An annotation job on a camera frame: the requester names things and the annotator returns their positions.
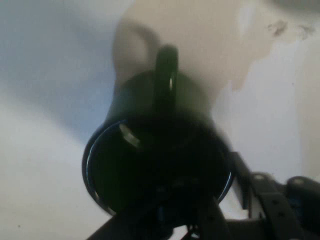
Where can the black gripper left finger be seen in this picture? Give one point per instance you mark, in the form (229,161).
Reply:
(175,220)

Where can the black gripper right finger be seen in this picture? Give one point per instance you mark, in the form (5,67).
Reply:
(277,200)

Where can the green enamel mug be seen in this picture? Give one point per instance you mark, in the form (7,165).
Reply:
(140,105)

